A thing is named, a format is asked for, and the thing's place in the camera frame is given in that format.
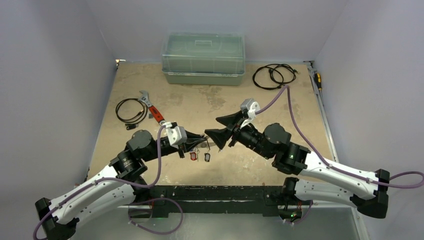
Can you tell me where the red tagged key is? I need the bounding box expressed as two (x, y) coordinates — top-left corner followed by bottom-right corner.
(189, 151), (198, 161)

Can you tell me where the black tagged key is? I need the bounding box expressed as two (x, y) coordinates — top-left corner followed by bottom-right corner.
(204, 152), (211, 163)

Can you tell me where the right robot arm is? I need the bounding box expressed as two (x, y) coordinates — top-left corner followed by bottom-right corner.
(204, 111), (390, 219)

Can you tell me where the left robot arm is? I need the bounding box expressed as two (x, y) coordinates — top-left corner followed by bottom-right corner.
(32, 126), (208, 240)

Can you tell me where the clear lidded green box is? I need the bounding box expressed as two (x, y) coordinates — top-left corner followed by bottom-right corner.
(161, 32), (246, 86)

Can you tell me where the yellow black screwdriver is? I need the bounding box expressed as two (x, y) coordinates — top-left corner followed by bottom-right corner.
(313, 72), (322, 91)

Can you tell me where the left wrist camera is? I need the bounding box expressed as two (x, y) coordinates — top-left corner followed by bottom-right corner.
(163, 121), (187, 149)

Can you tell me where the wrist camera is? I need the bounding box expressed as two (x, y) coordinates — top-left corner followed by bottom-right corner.
(240, 98), (261, 129)
(163, 121), (187, 149)

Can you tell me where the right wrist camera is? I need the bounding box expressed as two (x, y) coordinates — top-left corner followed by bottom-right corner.
(240, 98), (261, 129)

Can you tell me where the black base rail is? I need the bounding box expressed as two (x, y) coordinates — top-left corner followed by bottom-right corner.
(116, 184), (314, 218)

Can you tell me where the black coiled cable right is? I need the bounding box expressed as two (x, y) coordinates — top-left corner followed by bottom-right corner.
(252, 63), (298, 91)

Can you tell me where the black coiled cable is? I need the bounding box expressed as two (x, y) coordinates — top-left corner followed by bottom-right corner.
(252, 63), (298, 91)
(115, 97), (149, 131)

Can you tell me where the red handled adjustable wrench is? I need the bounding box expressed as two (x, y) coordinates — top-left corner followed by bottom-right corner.
(139, 90), (166, 126)

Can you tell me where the black coiled cable left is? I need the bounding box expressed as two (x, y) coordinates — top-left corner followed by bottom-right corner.
(115, 97), (149, 131)

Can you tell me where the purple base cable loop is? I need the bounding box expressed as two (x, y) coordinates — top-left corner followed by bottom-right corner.
(127, 194), (184, 235)

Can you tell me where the aluminium frame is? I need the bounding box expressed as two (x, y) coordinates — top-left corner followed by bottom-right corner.
(73, 200), (367, 240)

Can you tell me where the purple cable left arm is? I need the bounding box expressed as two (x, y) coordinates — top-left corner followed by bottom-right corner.
(32, 125), (167, 240)

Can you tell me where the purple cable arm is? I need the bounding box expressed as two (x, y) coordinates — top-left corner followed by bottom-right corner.
(32, 125), (167, 240)
(254, 84), (424, 190)

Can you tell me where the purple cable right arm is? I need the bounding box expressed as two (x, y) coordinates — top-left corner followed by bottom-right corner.
(254, 84), (424, 190)

